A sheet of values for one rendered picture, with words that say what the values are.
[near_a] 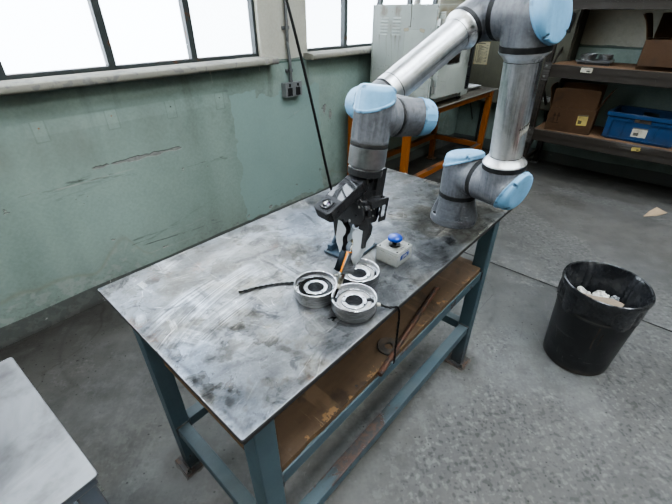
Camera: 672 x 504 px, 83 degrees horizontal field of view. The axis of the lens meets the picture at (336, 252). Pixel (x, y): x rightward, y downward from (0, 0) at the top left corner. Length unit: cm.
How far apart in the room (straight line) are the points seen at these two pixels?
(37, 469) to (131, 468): 79
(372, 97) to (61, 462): 88
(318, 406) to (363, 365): 18
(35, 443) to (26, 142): 145
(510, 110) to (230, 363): 88
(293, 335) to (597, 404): 149
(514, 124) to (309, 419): 89
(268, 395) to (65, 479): 39
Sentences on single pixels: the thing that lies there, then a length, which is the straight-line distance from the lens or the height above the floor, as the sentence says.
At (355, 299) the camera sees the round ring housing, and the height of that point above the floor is 82.
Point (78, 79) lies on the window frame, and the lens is 210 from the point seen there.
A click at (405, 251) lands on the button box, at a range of 105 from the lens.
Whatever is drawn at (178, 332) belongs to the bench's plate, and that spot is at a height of 80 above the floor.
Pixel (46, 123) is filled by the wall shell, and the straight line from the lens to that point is 217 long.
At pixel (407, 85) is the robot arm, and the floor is 125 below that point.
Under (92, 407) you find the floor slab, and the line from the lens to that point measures 198.
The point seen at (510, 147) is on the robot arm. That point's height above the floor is 109.
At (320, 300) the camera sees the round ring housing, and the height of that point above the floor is 83.
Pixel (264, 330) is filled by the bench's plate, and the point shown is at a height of 80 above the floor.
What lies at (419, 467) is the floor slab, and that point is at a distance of 160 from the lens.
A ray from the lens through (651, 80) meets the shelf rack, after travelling 400.
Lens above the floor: 139
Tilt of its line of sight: 32 degrees down
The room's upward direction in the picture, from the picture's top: straight up
